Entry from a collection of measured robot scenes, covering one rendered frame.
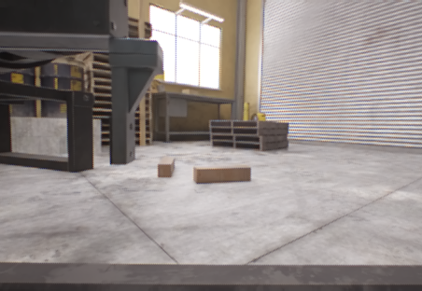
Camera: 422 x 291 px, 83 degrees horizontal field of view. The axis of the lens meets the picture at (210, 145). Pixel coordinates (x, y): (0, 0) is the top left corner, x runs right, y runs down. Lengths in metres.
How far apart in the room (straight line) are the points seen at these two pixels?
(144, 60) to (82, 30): 0.05
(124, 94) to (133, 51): 0.03
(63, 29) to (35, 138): 3.24
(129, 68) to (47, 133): 3.25
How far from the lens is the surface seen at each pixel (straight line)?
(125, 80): 0.21
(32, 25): 0.24
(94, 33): 0.22
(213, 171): 1.62
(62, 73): 4.06
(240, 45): 7.68
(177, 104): 5.54
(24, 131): 3.44
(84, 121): 2.17
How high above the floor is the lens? 0.39
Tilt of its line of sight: 5 degrees down
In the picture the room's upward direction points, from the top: 1 degrees clockwise
